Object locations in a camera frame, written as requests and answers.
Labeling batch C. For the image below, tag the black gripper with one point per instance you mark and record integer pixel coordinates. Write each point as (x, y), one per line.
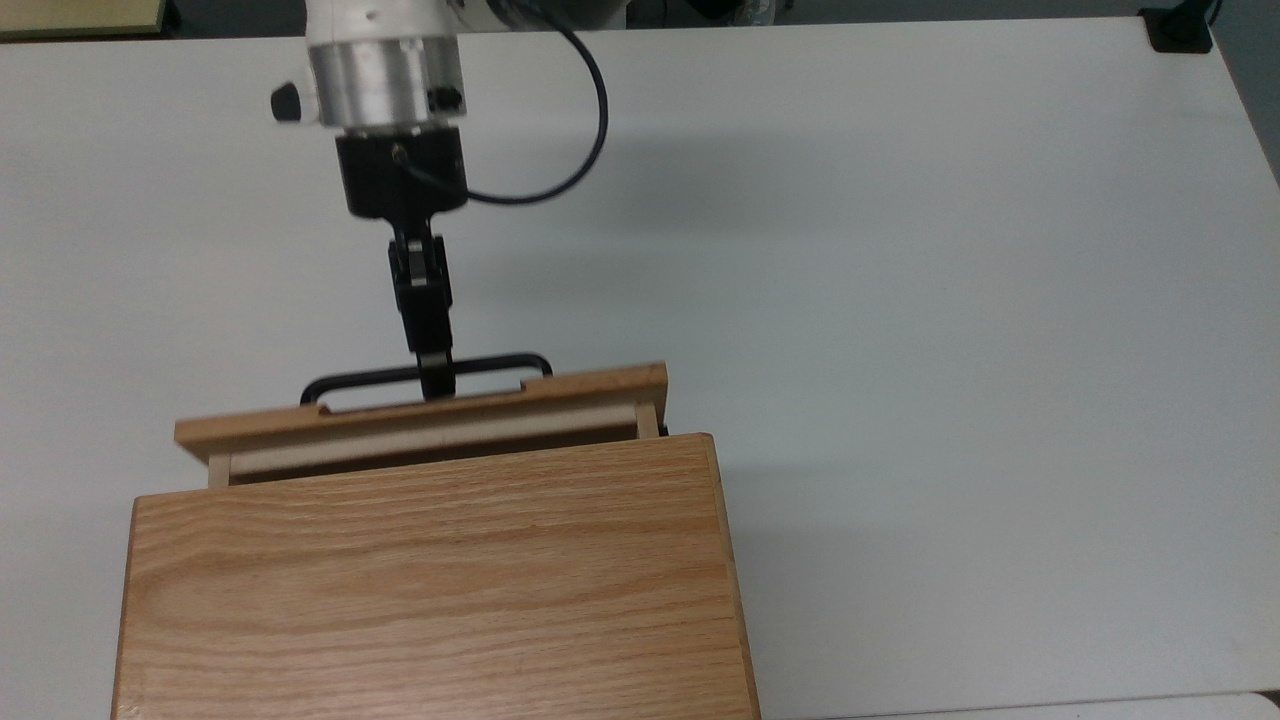
(400, 175)

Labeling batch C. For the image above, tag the oak wooden drawer cabinet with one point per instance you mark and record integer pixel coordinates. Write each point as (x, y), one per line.
(430, 590)

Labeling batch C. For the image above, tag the black table clamp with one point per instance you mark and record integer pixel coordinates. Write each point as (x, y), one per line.
(1180, 30)

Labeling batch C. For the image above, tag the pale yellow board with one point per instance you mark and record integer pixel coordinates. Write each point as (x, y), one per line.
(80, 14)

